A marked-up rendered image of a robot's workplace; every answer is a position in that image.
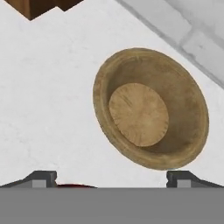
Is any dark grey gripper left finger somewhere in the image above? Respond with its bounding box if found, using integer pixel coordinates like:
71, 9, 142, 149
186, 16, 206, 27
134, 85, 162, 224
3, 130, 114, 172
0, 170, 58, 189

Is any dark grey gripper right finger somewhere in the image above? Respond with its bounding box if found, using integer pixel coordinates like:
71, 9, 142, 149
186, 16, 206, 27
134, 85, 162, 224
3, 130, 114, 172
166, 170, 224, 189

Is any red bowl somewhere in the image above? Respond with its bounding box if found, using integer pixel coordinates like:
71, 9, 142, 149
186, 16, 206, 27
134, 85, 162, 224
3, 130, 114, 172
55, 183, 98, 189

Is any brown wooden bowl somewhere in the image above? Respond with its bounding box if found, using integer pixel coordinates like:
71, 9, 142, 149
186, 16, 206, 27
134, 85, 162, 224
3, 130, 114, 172
92, 47, 210, 172

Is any brown wooden cabinet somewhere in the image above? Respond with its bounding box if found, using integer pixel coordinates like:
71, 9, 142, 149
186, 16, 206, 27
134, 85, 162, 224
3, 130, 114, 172
3, 0, 85, 21

